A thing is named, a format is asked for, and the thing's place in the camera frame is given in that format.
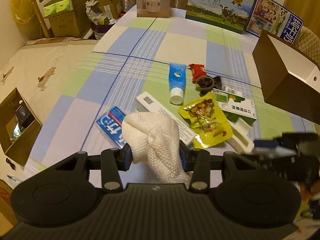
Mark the green cow milk carton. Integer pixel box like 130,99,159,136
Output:
185,0,254,34

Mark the green white medicine box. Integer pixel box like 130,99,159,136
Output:
212,89,257,126

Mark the red candy wrapper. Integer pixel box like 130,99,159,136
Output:
189,63,207,83

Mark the dark brown scrunchie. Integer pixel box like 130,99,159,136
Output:
196,75,224,96

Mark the white plastic tray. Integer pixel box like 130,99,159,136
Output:
227,118,254,154

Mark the long white carton box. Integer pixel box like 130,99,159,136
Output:
135,91,196,146

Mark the blue cartoon milk carton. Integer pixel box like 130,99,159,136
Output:
246,0,304,44

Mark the yellow plastic bag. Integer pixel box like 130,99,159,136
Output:
10,0,35,24

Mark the cardboard box with tissues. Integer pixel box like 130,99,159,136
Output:
31,0,91,38

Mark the blue cream tube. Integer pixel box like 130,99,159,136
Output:
169,63,186,105

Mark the small white pill bottle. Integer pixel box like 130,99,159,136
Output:
223,86,242,96

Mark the checkered bed sheet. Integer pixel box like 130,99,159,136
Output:
24,9,316,178

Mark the white plastic bag clutter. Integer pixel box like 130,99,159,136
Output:
86,0,121,25

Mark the open brown box on floor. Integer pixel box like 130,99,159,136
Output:
1,88,42,166

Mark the blue white medicine box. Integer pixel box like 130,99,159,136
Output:
95,106,126,148

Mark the yellow snack packet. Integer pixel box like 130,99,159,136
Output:
178,92,233,149

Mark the brown cardboard storage box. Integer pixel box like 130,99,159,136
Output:
252,30,319,124

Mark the beige quilted chair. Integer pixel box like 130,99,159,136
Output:
293,26,320,66

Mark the white knitted cloth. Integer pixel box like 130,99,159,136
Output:
122,112,191,187

